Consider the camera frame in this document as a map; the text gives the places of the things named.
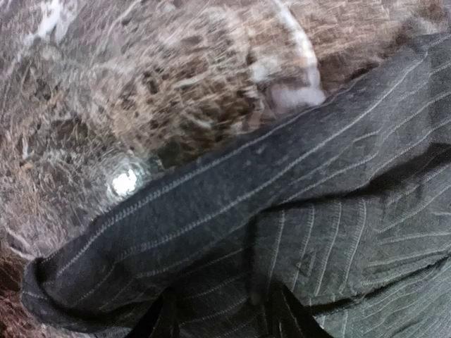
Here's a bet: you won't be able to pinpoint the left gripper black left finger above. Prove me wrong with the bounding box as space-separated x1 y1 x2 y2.
125 289 178 338

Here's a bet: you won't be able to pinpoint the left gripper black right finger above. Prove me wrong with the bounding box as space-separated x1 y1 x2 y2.
269 283 332 338

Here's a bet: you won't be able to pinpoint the black clothes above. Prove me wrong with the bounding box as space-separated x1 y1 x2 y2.
20 34 450 337

